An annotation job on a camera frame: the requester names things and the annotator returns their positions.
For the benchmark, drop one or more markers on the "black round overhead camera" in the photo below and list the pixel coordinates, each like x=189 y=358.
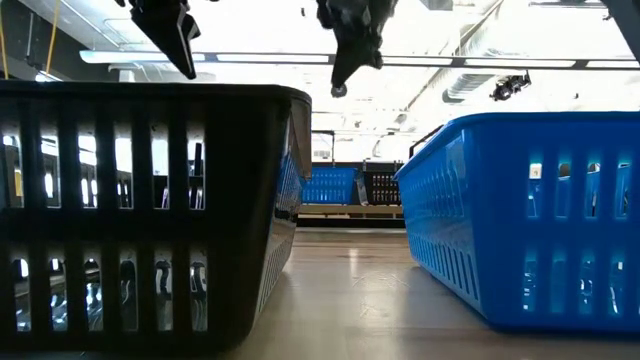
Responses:
x=339 y=91

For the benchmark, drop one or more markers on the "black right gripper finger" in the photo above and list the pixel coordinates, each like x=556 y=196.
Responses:
x=357 y=50

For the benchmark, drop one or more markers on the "black slotted plastic basket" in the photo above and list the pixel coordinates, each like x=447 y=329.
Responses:
x=240 y=200
x=382 y=189

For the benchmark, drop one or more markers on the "wooden shelf with black frame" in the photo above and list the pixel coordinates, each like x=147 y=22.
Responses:
x=350 y=209

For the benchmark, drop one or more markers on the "silver ventilation duct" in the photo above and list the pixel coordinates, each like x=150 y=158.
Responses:
x=467 y=85

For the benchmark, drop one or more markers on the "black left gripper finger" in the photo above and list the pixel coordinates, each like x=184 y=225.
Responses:
x=170 y=35

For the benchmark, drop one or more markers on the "black camera on mount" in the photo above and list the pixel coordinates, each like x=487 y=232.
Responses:
x=509 y=86

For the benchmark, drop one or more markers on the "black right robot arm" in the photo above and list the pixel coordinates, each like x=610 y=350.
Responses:
x=627 y=25

